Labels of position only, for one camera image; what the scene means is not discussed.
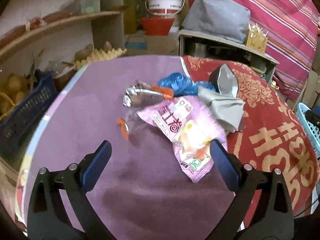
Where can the white red plastic bucket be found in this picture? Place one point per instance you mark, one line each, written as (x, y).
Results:
(164, 7)

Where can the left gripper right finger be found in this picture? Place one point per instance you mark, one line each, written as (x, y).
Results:
(273, 217)

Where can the pink white snack bag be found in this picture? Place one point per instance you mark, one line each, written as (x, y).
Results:
(188, 123)

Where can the yellow oil jug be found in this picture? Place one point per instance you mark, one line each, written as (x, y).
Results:
(130, 17)

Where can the steel pot in shelf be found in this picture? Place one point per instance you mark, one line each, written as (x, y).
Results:
(198, 50)

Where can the dark blue plastic crate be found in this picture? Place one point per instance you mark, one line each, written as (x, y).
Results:
(15, 126)

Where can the yellow net potato bag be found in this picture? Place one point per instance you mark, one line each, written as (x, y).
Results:
(14, 90)

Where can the striped pink red curtain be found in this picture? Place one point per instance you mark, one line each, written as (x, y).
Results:
(292, 30)

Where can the orange clear snack bag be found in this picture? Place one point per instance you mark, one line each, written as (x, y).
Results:
(136, 98)

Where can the clear plastic storage box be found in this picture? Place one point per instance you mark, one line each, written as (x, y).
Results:
(80, 7)

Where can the red gold patterned towel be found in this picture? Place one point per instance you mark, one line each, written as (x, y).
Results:
(273, 137)

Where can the grey low shelf unit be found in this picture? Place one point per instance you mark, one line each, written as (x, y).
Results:
(223, 49)

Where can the purple table mat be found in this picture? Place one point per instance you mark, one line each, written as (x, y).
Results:
(142, 192)

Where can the light blue plastic basket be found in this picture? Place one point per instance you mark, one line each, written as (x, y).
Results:
(311, 130)

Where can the yellow egg tray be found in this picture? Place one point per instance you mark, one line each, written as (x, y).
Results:
(100, 55)

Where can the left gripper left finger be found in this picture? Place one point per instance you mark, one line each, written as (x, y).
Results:
(47, 216)

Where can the blue plastic bag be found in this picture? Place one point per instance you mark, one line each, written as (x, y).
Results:
(183, 85)

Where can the wooden wall shelf unit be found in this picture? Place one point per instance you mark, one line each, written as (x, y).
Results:
(62, 38)

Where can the black silver foil bag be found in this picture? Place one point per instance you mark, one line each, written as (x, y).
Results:
(224, 81)

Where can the grey cloth rag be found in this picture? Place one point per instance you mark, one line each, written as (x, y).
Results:
(226, 110)

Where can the red plastic basket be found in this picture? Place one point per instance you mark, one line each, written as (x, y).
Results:
(157, 26)

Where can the cardboard box blue label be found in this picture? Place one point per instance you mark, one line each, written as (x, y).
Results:
(136, 42)

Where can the yellow chopstick holder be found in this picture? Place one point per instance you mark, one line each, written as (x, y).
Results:
(256, 38)

